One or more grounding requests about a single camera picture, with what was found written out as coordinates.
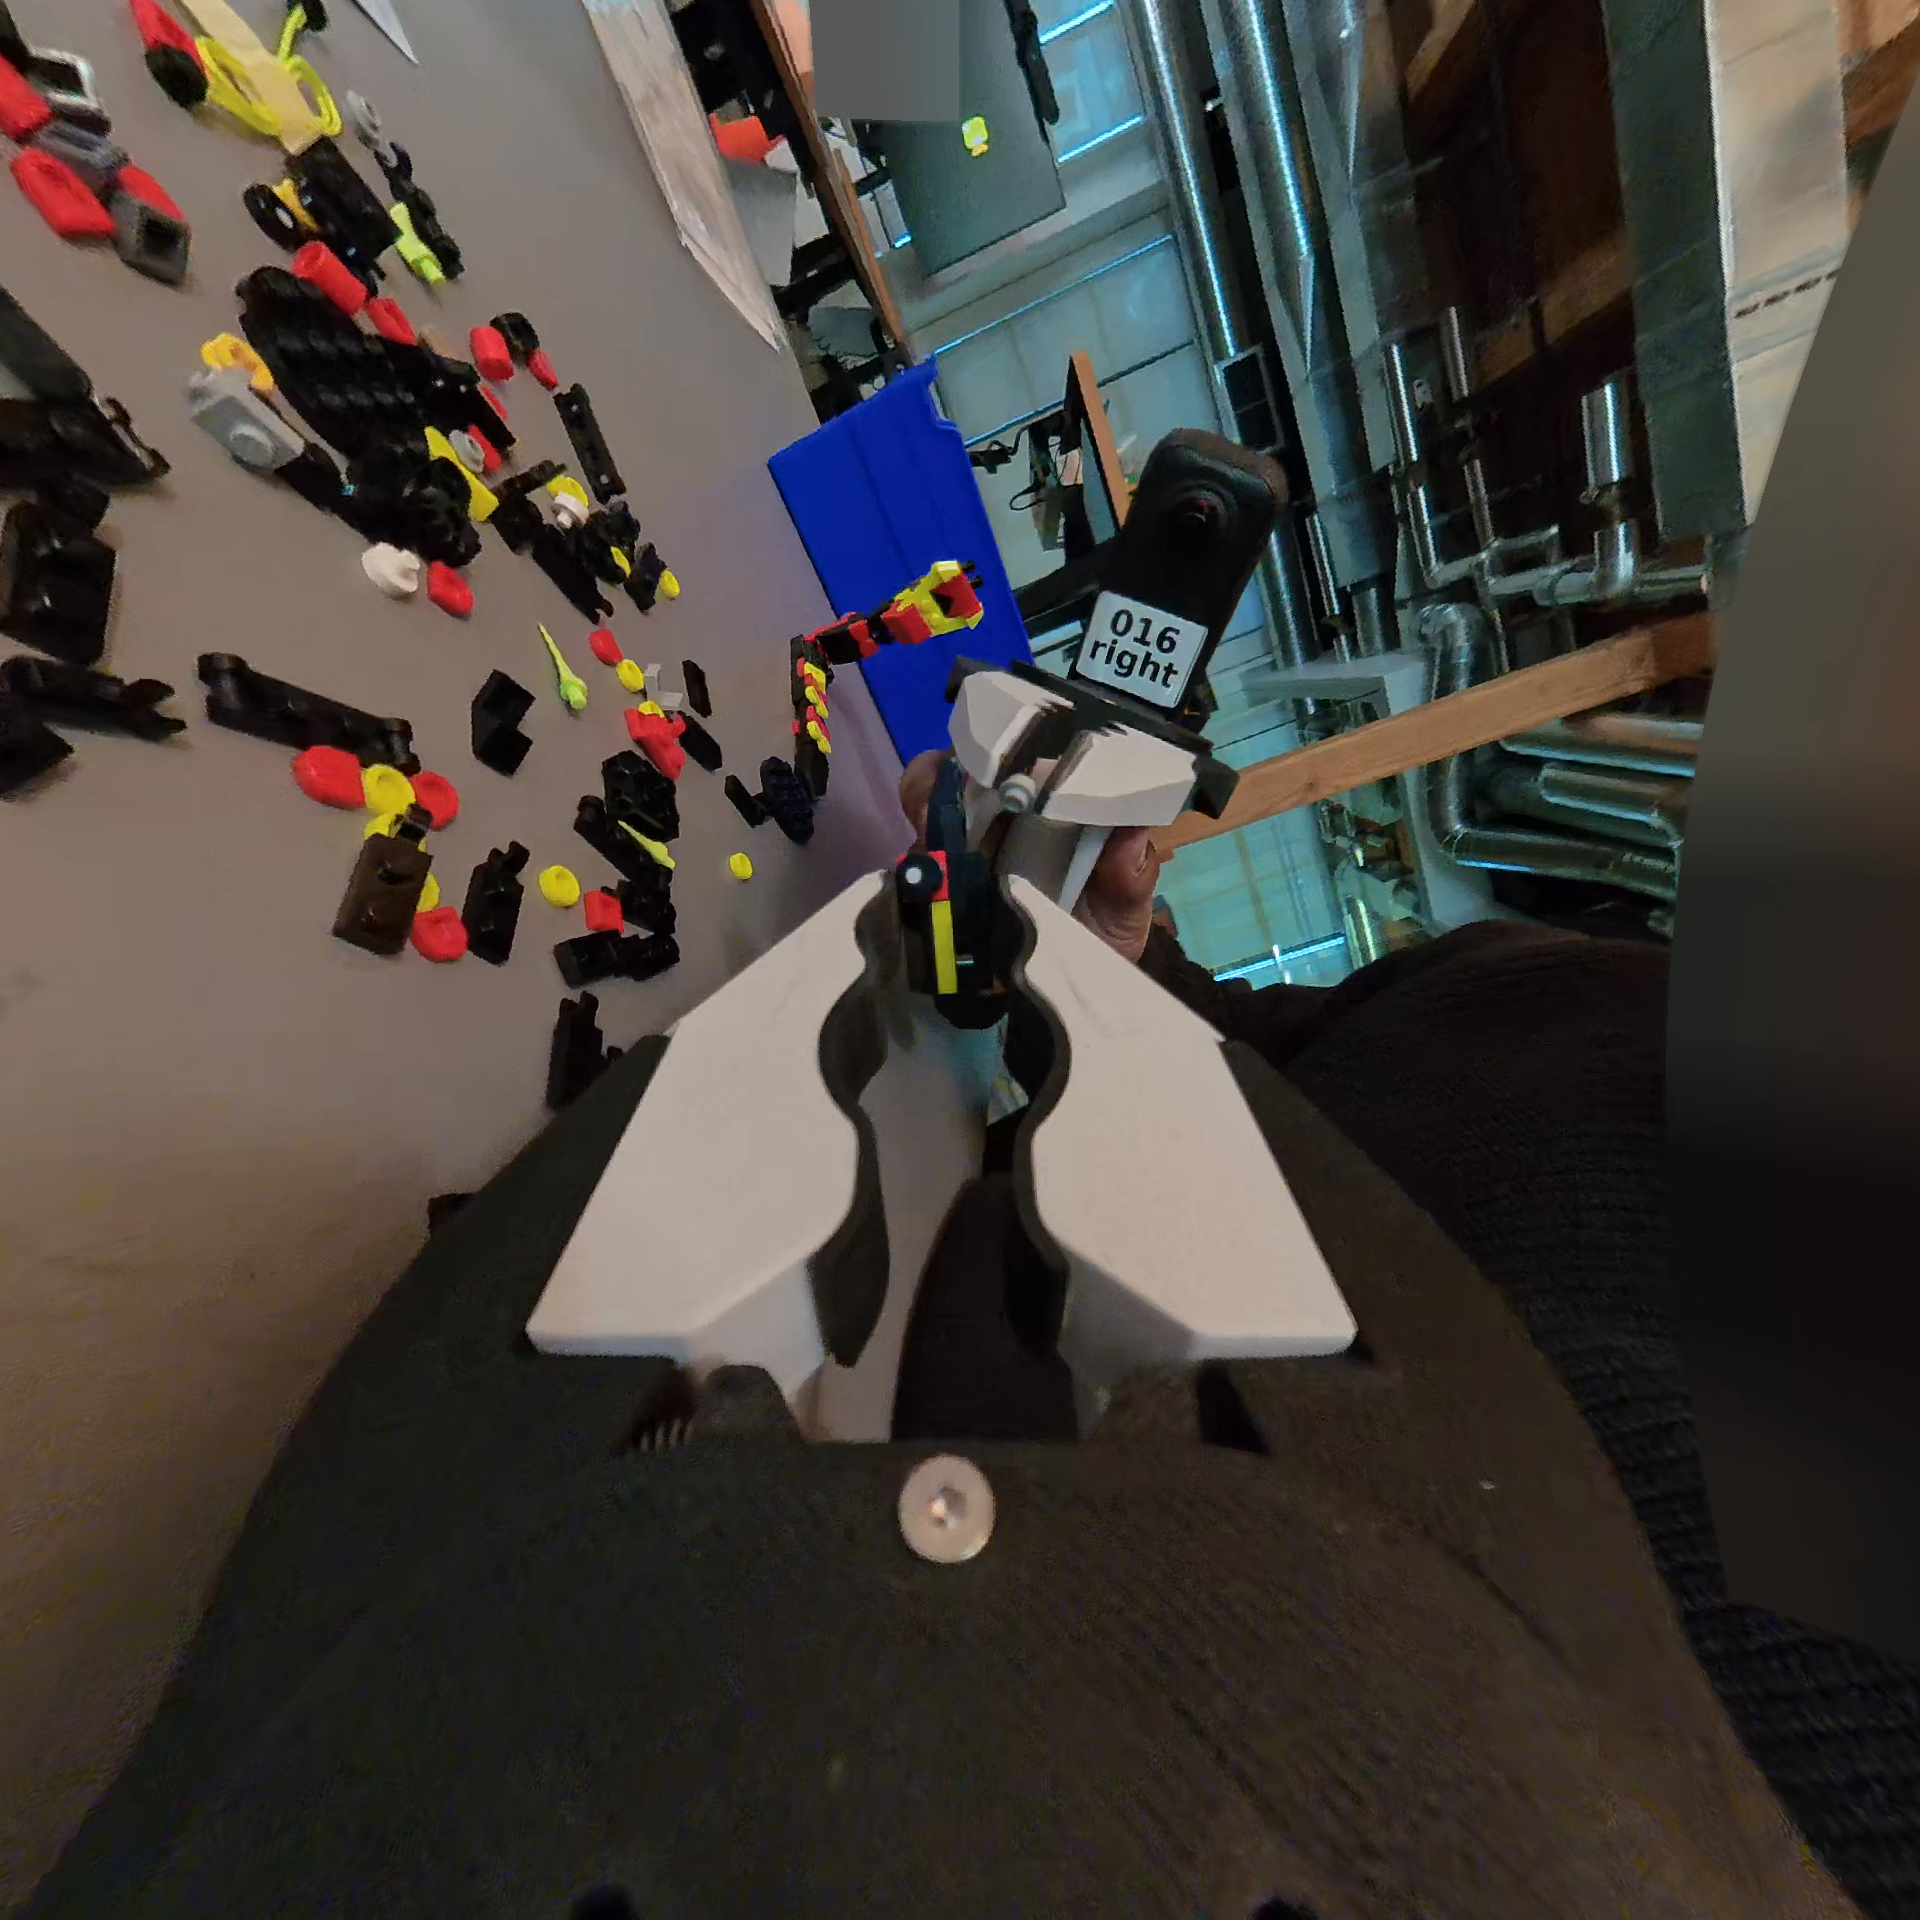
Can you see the wooden edged desk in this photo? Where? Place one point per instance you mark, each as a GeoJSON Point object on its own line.
{"type": "Point", "coordinates": [1097, 451]}

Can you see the printed paper sheet in plastic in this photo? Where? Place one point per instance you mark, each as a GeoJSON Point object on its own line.
{"type": "Point", "coordinates": [690, 165]}

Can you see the black round lego plate assembly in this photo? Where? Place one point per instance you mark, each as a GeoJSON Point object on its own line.
{"type": "Point", "coordinates": [779, 795]}

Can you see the person's right forearm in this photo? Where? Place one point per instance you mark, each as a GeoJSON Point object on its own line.
{"type": "Point", "coordinates": [1425, 1021]}

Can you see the dark monitor with yellow sticker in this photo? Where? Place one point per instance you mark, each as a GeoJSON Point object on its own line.
{"type": "Point", "coordinates": [973, 194]}

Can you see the small black red lego assembly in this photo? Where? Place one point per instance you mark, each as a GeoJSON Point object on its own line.
{"type": "Point", "coordinates": [960, 945]}

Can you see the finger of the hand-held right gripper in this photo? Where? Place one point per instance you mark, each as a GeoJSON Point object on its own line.
{"type": "Point", "coordinates": [997, 727]}
{"type": "Point", "coordinates": [1125, 781]}

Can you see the person's dark sweater torso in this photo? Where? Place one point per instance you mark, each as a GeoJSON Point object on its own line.
{"type": "Point", "coordinates": [1800, 1723]}

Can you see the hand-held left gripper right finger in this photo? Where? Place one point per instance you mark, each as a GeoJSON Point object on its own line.
{"type": "Point", "coordinates": [1184, 1184]}

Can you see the pile of loose lego pieces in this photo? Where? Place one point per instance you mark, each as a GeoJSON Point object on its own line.
{"type": "Point", "coordinates": [345, 389]}

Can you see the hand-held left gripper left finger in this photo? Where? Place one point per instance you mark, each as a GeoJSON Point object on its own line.
{"type": "Point", "coordinates": [705, 1184]}

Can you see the long red yellow lego assembly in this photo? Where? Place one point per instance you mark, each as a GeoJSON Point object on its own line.
{"type": "Point", "coordinates": [914, 608]}

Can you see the wooden beam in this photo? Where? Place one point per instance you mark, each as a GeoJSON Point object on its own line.
{"type": "Point", "coordinates": [1441, 720]}

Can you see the blue plastic bin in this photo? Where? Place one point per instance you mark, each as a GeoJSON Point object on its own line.
{"type": "Point", "coordinates": [885, 495]}

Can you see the person's right hand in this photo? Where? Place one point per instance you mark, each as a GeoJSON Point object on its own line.
{"type": "Point", "coordinates": [1118, 901]}

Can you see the small light grey lego piece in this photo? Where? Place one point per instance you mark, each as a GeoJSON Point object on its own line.
{"type": "Point", "coordinates": [1019, 791]}

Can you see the metal pipes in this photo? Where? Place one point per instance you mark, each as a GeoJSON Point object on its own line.
{"type": "Point", "coordinates": [1545, 523]}

